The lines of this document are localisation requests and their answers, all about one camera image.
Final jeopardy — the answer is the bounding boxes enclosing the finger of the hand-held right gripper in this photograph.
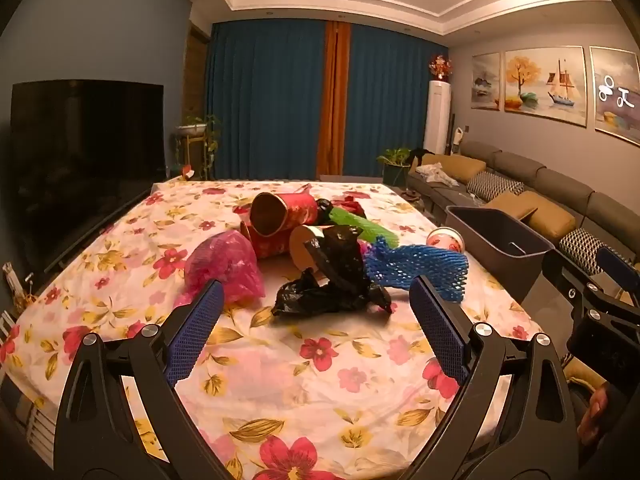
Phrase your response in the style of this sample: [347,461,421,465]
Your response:
[597,246,640,308]
[542,249,608,331]

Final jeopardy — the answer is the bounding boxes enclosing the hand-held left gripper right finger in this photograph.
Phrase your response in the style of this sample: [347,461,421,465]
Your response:
[409,275,586,480]

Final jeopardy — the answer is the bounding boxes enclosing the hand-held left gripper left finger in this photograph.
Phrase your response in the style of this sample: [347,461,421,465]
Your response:
[52,279,226,480]

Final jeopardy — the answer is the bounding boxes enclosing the grey plastic bin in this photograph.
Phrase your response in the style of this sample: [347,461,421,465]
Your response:
[445,205,556,303]

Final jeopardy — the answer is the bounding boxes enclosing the blue foam net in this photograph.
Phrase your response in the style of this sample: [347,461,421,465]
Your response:
[362,237,469,303]

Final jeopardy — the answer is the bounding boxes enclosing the pink plastic bag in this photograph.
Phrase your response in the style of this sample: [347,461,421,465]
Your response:
[184,230,266,306]

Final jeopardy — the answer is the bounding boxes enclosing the white paper cup red print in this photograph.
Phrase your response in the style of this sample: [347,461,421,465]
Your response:
[426,226,467,254]

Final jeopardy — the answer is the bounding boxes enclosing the red patterned paper cup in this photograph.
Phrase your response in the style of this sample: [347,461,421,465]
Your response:
[239,220,296,261]

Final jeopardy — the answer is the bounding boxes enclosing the large black plastic bag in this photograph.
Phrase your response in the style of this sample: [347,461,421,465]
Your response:
[271,225,393,321]

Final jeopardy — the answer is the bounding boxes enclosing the green foam net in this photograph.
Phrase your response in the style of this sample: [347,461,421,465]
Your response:
[327,207,401,248]

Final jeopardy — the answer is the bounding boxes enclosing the brown cardboard tube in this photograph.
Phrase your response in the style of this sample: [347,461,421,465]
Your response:
[290,224,341,273]

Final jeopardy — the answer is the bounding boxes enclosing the large red cylindrical can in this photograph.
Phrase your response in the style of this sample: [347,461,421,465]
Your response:
[250,191,321,237]

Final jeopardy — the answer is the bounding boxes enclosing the person's right hand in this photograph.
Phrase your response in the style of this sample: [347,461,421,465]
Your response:
[577,385,608,448]

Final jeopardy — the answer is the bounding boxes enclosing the black white patterned pillow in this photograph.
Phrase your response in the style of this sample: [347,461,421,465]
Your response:
[559,227,631,273]
[467,171,525,201]

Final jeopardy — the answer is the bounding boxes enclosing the yellow pillow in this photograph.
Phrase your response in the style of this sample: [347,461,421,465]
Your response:
[487,191,538,221]
[520,205,576,243]
[435,154,486,183]

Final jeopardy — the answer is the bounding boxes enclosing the grey sofa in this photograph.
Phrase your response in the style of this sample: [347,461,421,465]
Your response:
[407,140,640,306]

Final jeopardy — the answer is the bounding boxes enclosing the floral tablecloth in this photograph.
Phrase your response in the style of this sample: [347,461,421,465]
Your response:
[0,180,546,480]

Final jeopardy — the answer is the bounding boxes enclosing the white crumpled cloth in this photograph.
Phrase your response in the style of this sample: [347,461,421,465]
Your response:
[417,162,458,183]

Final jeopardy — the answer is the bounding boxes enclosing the purple abstract painting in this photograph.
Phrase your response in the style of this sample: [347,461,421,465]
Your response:
[590,46,640,147]

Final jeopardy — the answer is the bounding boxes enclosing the plant in green pot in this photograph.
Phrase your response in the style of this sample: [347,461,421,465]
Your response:
[377,147,413,186]

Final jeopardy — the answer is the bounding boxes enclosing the gold plant stand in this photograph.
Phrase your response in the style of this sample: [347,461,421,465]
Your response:
[175,135,208,181]

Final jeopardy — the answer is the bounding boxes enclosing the sailboat and tree painting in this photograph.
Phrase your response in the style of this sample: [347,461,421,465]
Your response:
[503,46,587,127]

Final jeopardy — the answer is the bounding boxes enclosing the black television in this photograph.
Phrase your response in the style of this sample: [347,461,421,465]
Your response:
[10,79,167,273]

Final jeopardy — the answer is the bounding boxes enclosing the trailing plant in white bowl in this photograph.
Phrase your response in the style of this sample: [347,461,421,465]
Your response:
[175,115,221,161]

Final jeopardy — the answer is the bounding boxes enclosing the white standing air conditioner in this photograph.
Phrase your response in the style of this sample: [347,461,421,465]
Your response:
[424,80,452,156]

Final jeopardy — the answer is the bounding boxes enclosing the small landscape painting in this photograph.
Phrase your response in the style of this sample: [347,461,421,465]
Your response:
[471,52,502,111]

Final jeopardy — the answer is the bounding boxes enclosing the blue curtain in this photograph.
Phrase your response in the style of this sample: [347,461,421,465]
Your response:
[206,19,328,181]
[342,25,451,178]

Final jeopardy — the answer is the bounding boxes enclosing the red flower decoration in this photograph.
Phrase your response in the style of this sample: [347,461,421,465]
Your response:
[428,54,453,82]

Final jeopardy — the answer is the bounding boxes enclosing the orange curtain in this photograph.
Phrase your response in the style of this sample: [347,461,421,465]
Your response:
[317,21,352,176]

